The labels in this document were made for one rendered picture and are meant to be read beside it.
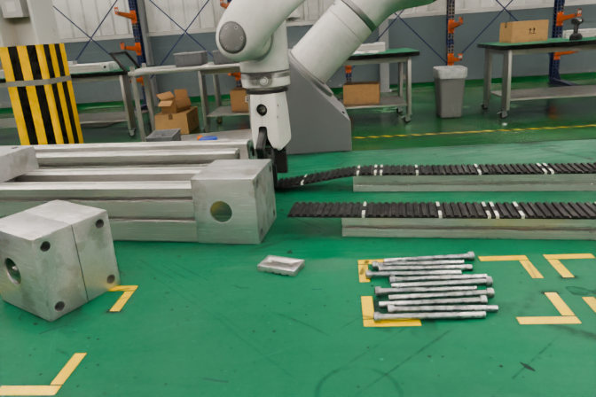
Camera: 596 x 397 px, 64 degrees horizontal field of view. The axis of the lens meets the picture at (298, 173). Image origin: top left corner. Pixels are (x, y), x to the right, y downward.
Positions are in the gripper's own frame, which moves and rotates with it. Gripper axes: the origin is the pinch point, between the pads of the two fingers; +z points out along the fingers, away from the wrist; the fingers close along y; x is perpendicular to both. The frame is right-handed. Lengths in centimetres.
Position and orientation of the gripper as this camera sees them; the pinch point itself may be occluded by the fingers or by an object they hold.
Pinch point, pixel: (274, 173)
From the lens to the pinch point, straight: 88.4
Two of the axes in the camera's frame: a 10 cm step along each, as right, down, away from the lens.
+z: 0.7, 9.6, 2.8
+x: -9.8, 0.1, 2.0
